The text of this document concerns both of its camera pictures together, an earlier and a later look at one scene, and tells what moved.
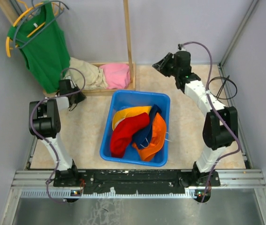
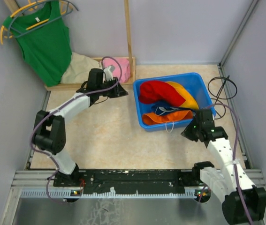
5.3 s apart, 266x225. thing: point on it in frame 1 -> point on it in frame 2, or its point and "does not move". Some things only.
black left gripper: [81, 97] -> [117, 92]
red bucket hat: [124, 130] -> [153, 91]
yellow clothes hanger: [57, 7] -> [30, 5]
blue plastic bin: [123, 99] -> [170, 102]
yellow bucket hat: [121, 114] -> [190, 102]
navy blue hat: [143, 138] -> [161, 108]
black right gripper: [160, 66] -> [186, 132]
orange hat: [157, 140] -> [151, 118]
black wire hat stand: [222, 87] does not move
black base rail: [133, 182] does not move
